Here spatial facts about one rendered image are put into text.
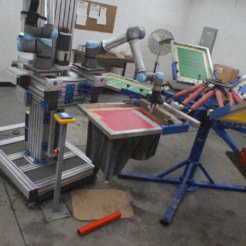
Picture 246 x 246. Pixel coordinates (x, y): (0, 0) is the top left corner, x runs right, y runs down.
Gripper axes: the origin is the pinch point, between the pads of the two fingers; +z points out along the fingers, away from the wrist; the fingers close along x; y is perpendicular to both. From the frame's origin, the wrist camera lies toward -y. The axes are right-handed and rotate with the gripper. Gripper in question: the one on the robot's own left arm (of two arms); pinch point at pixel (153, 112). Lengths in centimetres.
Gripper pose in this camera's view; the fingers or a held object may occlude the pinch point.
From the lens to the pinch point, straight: 235.5
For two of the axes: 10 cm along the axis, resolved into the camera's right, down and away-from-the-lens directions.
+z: -1.8, 9.1, 3.7
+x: -8.2, 0.7, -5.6
